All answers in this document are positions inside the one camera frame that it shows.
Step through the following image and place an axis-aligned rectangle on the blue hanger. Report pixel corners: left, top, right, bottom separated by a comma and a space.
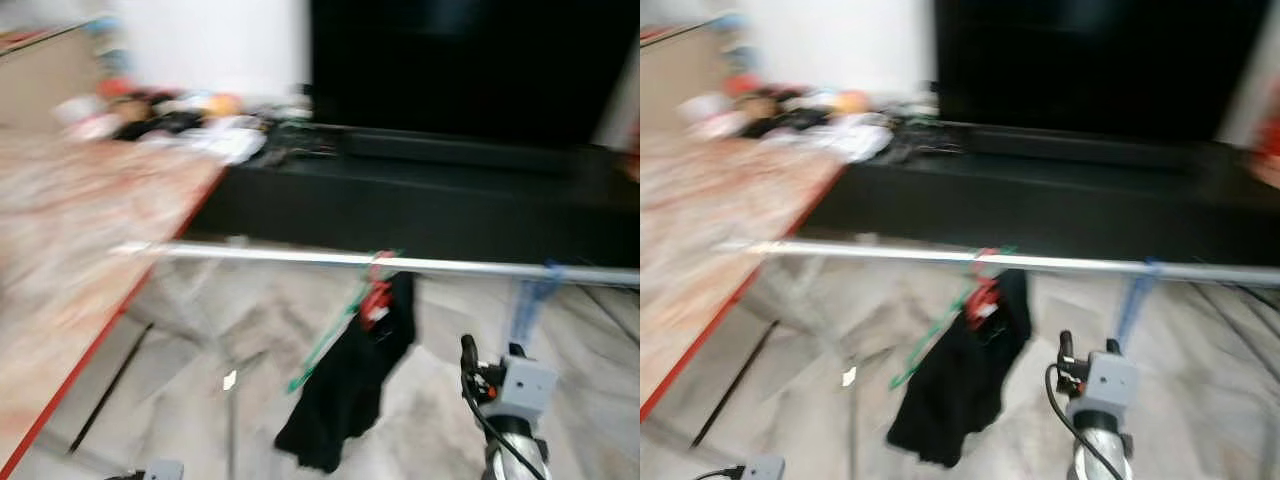
1115, 258, 1161, 351
508, 260, 567, 349

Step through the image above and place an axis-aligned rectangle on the red hanger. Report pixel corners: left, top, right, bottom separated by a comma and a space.
965, 250, 1001, 329
360, 255, 393, 329

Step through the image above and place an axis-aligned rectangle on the plain black garment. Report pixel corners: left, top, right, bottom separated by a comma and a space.
886, 268, 1033, 469
274, 270, 418, 474

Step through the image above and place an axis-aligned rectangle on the black TV cabinet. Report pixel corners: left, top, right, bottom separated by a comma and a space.
800, 125, 1280, 266
185, 125, 641, 269

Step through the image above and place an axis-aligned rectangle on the silver metal clothes rack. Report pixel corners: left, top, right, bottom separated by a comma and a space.
110, 238, 641, 480
715, 236, 1280, 480

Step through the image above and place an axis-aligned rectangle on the black soundbar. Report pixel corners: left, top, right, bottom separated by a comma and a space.
960, 125, 1216, 171
330, 128, 601, 176

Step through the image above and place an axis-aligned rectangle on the marble pattern folding table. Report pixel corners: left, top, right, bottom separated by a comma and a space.
0, 130, 226, 471
640, 130, 846, 421

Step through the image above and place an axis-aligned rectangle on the black television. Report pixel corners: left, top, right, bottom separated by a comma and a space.
305, 0, 641, 151
932, 0, 1263, 146

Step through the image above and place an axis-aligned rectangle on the white open notebook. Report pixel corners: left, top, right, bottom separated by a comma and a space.
800, 112, 891, 161
175, 115, 266, 166

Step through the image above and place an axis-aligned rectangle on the beige wooden cabinet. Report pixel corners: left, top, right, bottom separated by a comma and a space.
640, 15, 746, 131
0, 20, 116, 136

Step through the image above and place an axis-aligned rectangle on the black metal table leg frame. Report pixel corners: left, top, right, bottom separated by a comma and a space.
690, 318, 781, 449
68, 320, 156, 456

